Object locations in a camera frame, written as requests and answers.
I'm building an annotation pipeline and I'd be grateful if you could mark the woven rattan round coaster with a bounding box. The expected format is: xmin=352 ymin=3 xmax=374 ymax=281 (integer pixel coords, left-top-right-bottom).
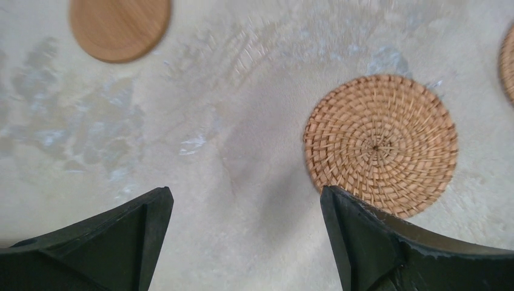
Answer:
xmin=303 ymin=74 xmax=458 ymax=218

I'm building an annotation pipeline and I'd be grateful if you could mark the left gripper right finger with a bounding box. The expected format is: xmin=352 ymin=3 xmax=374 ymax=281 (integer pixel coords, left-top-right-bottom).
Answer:
xmin=320 ymin=186 xmax=513 ymax=290

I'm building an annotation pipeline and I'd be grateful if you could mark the plain round wooden coaster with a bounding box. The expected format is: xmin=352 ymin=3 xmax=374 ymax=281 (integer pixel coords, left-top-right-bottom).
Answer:
xmin=68 ymin=0 xmax=172 ymax=63

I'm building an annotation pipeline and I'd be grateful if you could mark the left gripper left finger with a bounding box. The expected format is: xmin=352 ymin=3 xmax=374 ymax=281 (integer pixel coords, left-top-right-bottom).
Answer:
xmin=1 ymin=187 xmax=173 ymax=290

